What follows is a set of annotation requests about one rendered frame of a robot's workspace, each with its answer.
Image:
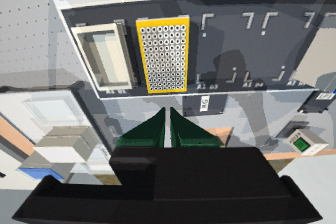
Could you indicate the dark grey regrip nest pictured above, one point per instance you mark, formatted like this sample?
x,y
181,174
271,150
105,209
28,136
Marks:
x,y
202,105

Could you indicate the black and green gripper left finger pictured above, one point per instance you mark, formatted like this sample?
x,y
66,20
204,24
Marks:
x,y
149,133

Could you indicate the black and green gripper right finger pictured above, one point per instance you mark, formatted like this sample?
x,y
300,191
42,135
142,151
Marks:
x,y
185,133

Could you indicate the grey perforated base plate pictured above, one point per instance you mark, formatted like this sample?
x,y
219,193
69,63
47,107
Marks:
x,y
36,53

